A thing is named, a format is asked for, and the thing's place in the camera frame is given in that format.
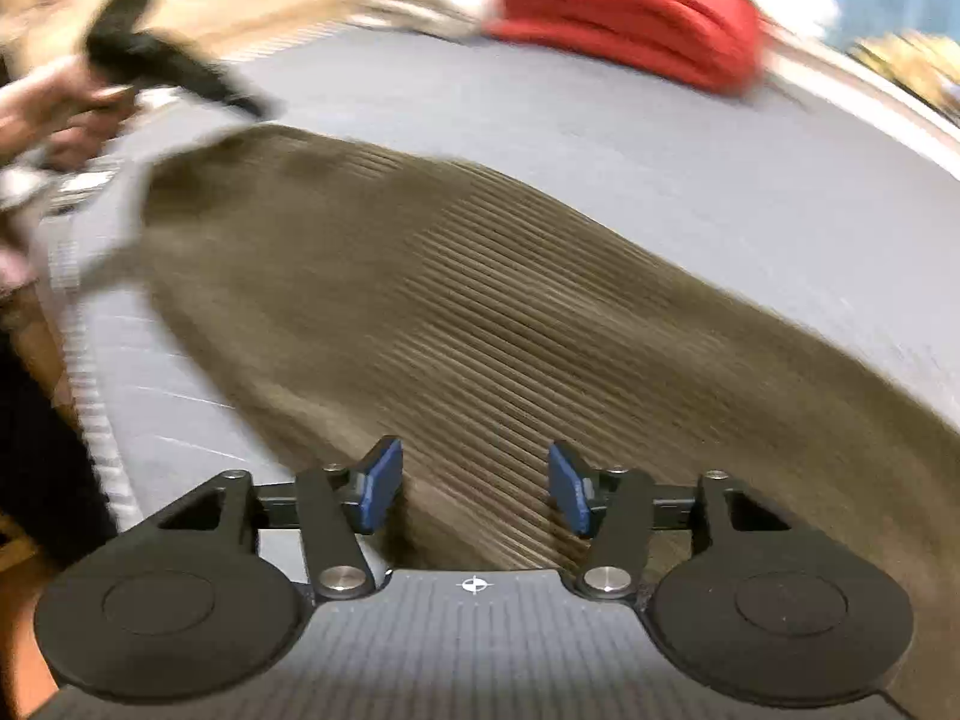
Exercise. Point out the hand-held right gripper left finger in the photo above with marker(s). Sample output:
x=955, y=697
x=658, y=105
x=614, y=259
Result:
x=379, y=481

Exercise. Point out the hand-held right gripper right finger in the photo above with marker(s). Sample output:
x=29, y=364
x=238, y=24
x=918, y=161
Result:
x=568, y=487

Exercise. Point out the person's left hand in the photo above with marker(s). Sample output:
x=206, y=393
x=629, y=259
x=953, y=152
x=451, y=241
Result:
x=64, y=109

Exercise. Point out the yellow patterned cloth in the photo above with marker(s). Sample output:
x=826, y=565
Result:
x=911, y=71

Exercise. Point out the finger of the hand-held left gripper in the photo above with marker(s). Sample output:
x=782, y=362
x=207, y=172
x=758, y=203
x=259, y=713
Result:
x=210, y=82

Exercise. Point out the red folded blanket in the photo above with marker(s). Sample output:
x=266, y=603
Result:
x=630, y=11

